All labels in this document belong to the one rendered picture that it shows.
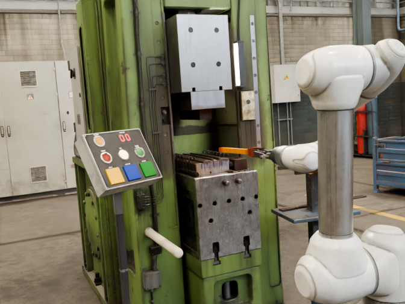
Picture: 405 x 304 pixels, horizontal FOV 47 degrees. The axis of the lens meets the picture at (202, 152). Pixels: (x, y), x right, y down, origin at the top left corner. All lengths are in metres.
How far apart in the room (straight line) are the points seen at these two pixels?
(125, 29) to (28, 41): 5.82
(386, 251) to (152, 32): 1.66
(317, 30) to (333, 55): 9.10
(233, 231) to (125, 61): 1.08
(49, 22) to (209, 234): 6.35
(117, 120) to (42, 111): 4.75
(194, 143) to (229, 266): 0.84
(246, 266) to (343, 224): 1.34
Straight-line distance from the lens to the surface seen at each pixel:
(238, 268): 2.68
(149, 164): 2.26
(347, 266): 1.44
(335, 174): 1.38
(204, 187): 2.47
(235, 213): 2.59
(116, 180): 2.10
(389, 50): 1.42
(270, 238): 2.99
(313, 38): 10.35
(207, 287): 2.63
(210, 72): 2.54
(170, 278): 2.74
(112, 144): 2.20
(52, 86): 7.62
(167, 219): 2.64
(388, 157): 6.28
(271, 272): 3.06
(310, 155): 1.81
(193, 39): 2.52
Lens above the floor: 1.30
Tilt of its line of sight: 6 degrees down
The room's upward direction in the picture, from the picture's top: 4 degrees counter-clockwise
